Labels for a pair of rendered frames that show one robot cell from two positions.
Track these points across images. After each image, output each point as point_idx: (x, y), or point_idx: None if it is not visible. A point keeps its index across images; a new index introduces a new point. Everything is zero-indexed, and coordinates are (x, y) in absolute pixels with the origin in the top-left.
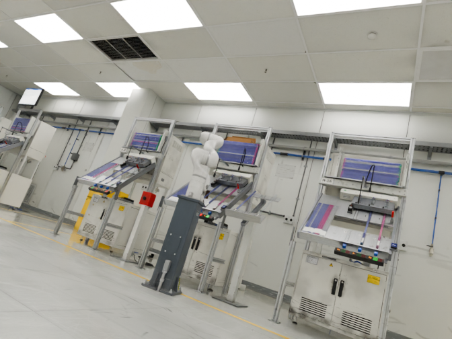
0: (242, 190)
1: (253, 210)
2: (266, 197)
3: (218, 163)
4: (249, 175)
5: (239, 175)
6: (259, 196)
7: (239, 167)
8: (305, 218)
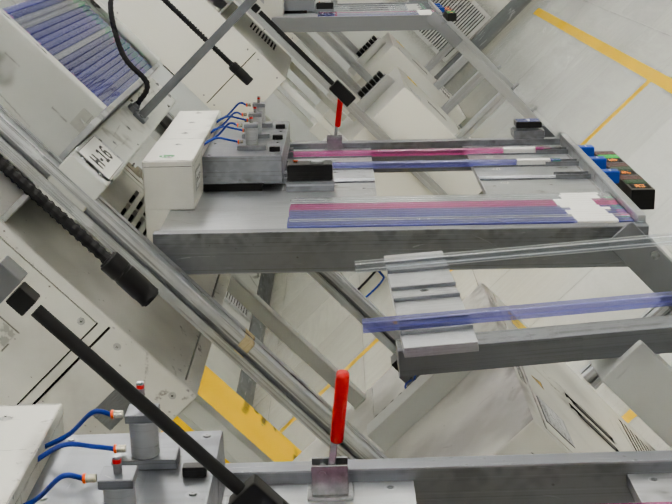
0: (297, 466)
1: (621, 325)
2: (423, 283)
3: (86, 345)
4: (11, 414)
5: (26, 466)
6: (432, 303)
7: (124, 258)
8: (506, 227)
